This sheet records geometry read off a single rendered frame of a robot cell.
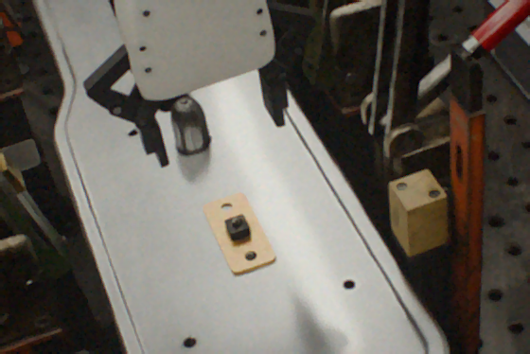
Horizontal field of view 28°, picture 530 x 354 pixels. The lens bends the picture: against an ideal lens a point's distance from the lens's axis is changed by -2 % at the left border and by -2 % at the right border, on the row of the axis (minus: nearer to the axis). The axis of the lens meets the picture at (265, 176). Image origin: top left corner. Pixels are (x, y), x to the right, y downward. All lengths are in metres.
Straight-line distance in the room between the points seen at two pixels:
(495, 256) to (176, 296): 0.50
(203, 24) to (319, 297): 0.24
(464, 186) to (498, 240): 0.49
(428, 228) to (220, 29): 0.23
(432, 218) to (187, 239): 0.21
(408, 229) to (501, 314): 0.40
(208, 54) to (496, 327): 0.57
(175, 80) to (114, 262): 0.21
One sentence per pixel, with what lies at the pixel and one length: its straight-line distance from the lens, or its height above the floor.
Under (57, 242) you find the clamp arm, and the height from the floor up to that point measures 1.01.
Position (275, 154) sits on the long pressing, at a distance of 0.95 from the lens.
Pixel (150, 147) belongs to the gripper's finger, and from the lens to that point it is 0.79.
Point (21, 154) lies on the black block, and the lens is 1.03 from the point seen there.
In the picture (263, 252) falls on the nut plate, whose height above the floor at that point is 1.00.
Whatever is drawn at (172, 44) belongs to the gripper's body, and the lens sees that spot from 0.72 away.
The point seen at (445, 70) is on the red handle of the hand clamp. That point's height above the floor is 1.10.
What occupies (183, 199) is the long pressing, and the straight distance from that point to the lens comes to 0.93.
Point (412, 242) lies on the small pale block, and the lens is 0.83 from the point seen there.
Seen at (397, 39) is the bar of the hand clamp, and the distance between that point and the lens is 0.81.
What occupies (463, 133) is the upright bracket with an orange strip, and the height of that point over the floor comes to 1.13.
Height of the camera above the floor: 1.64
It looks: 44 degrees down
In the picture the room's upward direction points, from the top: 10 degrees counter-clockwise
